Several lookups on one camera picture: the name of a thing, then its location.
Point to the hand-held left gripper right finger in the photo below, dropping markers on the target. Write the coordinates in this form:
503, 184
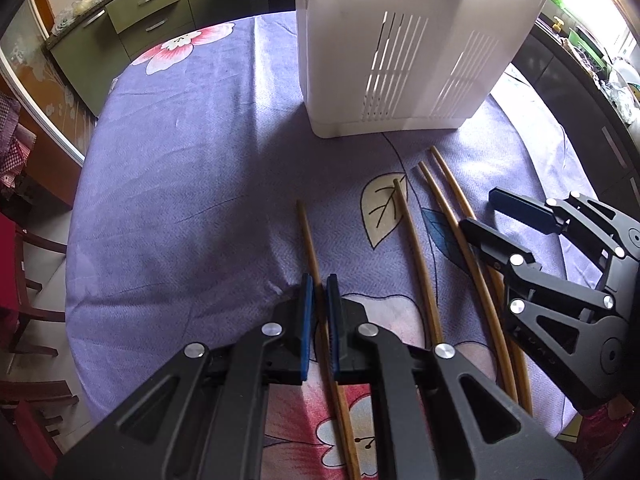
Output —
334, 330

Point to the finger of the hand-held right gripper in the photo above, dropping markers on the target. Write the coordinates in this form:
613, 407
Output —
487, 240
525, 207

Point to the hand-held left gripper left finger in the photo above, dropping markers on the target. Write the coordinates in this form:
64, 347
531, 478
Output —
306, 330

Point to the white plastic utensil holder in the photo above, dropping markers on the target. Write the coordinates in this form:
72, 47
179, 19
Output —
350, 60

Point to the red patterned clothing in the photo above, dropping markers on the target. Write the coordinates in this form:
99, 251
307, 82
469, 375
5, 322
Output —
607, 412

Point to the dark base cabinet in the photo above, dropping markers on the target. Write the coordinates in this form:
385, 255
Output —
575, 125

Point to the purple floral tablecloth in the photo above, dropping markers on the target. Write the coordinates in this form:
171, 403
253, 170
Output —
200, 210

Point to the green plastic basket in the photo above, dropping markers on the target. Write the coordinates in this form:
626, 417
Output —
590, 47

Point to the red wooden chair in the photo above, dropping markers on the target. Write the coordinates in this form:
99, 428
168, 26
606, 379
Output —
20, 280

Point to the checked apron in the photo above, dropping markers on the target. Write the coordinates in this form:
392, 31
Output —
15, 145

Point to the green base cabinet with drawers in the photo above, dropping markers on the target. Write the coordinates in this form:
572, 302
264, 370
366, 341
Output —
150, 15

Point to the white plastic bags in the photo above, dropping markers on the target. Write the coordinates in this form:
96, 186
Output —
80, 7

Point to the sliding door frame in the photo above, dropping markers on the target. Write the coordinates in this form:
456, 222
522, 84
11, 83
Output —
50, 90

